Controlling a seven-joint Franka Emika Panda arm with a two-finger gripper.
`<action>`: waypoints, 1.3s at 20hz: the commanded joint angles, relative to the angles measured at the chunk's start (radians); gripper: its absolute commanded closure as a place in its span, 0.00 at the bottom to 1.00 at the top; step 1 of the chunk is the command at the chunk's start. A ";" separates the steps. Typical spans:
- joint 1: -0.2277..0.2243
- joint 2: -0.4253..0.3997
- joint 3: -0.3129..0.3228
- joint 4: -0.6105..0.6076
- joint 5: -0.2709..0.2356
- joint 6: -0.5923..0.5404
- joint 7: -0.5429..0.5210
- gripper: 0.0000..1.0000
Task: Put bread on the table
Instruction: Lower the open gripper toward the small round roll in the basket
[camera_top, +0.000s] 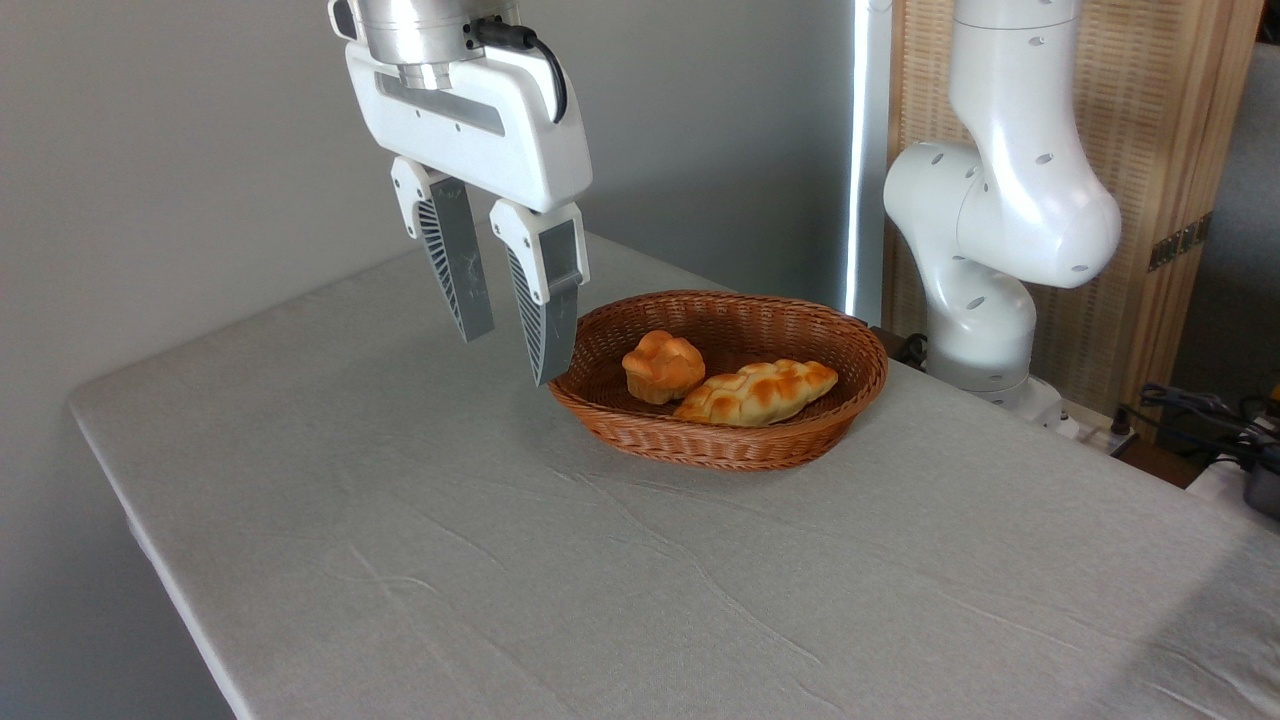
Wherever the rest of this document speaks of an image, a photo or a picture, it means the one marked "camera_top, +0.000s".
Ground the long braided bread loaf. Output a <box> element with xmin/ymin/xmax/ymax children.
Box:
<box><xmin>673</xmin><ymin>359</ymin><xmax>840</xmax><ymax>428</ymax></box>

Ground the wooden slatted folding screen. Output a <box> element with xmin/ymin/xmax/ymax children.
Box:
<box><xmin>885</xmin><ymin>0</ymin><xmax>1266</xmax><ymax>416</ymax></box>

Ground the white power strip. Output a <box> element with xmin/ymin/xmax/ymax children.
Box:
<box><xmin>1055</xmin><ymin>400</ymin><xmax>1141</xmax><ymax>456</ymax></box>

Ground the grey tablecloth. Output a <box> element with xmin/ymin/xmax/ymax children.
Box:
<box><xmin>68</xmin><ymin>232</ymin><xmax>1280</xmax><ymax>720</ymax></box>

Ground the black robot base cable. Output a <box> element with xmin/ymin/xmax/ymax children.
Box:
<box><xmin>870</xmin><ymin>325</ymin><xmax>931</xmax><ymax>371</ymax></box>

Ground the black cable bundle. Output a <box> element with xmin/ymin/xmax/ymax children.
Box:
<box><xmin>1115</xmin><ymin>383</ymin><xmax>1280</xmax><ymax>471</ymax></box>

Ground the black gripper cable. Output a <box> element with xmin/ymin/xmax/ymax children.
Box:
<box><xmin>468</xmin><ymin>18</ymin><xmax>569</xmax><ymax>124</ymax></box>

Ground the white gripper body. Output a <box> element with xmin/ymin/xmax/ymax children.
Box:
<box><xmin>345</xmin><ymin>40</ymin><xmax>593</xmax><ymax>214</ymax></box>

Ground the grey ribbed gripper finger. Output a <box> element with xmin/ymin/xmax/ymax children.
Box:
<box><xmin>390</xmin><ymin>157</ymin><xmax>496</xmax><ymax>343</ymax></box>
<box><xmin>489</xmin><ymin>198</ymin><xmax>591</xmax><ymax>387</ymax></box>

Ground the round flower-shaped bread bun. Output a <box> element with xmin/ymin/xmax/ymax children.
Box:
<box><xmin>621</xmin><ymin>330</ymin><xmax>707</xmax><ymax>406</ymax></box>

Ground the white vertical light post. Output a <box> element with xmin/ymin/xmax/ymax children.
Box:
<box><xmin>843</xmin><ymin>0</ymin><xmax>894</xmax><ymax>326</ymax></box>

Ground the brown oval wicker basket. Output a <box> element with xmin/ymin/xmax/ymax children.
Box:
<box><xmin>546</xmin><ymin>290</ymin><xmax>890</xmax><ymax>472</ymax></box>

